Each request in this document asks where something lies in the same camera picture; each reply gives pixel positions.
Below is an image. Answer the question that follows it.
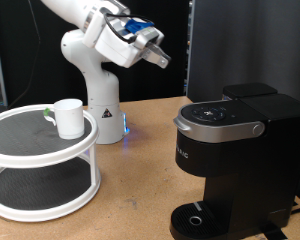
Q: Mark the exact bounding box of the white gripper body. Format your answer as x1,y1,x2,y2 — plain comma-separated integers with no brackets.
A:
95,13,148,70

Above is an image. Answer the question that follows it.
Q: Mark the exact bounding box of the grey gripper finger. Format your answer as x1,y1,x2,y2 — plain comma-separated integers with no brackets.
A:
143,49,168,70
149,42,172,64

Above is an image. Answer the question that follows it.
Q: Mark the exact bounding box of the black Keurig coffee machine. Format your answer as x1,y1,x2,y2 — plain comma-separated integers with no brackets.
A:
169,93,300,240

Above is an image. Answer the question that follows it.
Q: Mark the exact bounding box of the black curtain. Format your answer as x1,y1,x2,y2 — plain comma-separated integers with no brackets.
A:
0,0,191,109

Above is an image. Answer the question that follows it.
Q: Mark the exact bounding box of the dark grey partition panel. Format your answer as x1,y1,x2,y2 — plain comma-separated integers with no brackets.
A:
186,0,300,108

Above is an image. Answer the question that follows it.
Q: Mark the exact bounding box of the white two-tier turntable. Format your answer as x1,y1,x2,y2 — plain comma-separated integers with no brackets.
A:
0,103,101,223

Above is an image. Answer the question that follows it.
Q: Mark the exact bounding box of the black camera cable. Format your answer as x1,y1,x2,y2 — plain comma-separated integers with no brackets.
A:
103,11,155,44

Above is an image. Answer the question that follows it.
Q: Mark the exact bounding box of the grey vertical rail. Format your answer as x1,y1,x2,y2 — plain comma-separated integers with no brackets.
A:
184,0,194,98

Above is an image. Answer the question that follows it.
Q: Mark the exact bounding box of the thin black hanging cable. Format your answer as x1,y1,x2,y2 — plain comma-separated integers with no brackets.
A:
6,0,44,108

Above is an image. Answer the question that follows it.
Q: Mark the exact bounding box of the white mug green-taped handle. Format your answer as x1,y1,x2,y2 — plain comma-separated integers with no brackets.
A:
43,98,85,140

